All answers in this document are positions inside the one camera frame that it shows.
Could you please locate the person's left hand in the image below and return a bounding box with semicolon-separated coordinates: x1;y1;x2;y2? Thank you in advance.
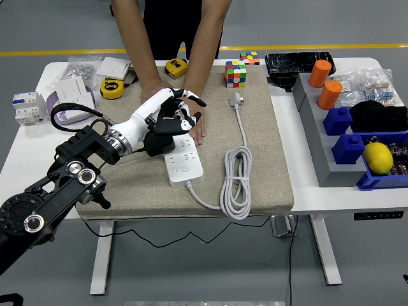
189;101;207;147

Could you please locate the person's right hand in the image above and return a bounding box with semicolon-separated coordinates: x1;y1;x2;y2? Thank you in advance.
140;83;167;105

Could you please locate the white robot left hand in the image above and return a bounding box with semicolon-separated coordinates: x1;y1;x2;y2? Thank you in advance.
110;87;207;150

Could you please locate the black plug adapter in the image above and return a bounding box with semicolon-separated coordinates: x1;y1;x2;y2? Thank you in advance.
142;130;177;157

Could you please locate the white power strip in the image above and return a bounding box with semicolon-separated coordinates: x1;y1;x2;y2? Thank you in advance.
163;132;205;188

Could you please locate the thin black plug cord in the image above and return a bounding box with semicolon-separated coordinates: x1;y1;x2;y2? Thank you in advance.
83;218;275;249

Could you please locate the yellow black tape measure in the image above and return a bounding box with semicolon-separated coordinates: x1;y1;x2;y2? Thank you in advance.
99;78;126;100
164;57;189;79

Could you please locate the large colourful puzzle cube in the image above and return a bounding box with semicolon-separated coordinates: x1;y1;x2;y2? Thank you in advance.
224;60;248;89

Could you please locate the purple bowl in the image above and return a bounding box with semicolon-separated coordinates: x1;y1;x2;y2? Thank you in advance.
46;85;99;127

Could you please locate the black table control panel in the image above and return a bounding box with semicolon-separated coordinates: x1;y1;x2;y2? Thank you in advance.
353;210;405;221

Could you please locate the person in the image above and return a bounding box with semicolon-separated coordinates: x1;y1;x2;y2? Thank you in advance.
143;0;224;61

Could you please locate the clear bag of screws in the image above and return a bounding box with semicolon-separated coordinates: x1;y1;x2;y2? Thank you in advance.
47;54;103;89

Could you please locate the grey-brown mat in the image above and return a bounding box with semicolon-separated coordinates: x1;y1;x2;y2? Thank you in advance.
76;65;296;221

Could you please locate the white table leg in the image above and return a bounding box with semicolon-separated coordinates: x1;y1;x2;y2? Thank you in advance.
309;214;344;286
89;219;116;296

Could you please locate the small colourful puzzle cube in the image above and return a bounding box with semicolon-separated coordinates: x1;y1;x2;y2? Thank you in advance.
239;50;261;66

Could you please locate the black power adapter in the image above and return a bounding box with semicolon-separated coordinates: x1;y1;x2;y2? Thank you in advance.
267;73;297;93

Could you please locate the blue plastic bin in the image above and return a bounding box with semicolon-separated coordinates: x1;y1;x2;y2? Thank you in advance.
356;131;408;192

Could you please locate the white circuit breaker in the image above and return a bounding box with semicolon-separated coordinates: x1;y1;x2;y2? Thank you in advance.
11;90;47;126

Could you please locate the black plastic tray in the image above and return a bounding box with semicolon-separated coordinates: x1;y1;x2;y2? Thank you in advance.
265;51;338;79

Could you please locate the yellow lemon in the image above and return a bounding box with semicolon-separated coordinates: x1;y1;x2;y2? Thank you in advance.
363;142;395;175

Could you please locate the silver box under table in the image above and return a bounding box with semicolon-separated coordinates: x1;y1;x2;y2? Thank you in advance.
270;215;298;238

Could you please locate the grey stepped block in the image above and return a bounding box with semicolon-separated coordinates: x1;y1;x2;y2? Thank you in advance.
292;73;367;188

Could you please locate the orange cylinder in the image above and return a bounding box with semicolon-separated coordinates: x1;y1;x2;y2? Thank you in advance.
308;59;333;89
317;80;344;111

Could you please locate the blue block with knob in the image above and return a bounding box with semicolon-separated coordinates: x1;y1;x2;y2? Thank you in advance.
323;106;354;136
331;133;366;165

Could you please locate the clear bag of small parts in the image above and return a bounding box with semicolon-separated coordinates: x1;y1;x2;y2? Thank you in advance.
331;72;367;109

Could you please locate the black cloth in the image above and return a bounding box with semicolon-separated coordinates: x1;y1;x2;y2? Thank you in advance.
348;100;408;134

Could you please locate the clear bag of resistors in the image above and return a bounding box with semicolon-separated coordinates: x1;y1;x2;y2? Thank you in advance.
360;68;397;108

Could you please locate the white square switch panel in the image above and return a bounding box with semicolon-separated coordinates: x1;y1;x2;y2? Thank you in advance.
95;56;132;80

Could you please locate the white cord with plug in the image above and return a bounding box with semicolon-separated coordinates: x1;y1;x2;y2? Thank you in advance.
186;91;253;221

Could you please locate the white wall socket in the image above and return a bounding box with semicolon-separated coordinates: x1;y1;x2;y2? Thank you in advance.
62;89;98;111

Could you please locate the white switch plate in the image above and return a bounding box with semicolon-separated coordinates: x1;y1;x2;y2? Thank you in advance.
56;75;92;100

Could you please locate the black hanging cable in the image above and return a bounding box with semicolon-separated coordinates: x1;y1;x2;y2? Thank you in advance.
288;215;299;306

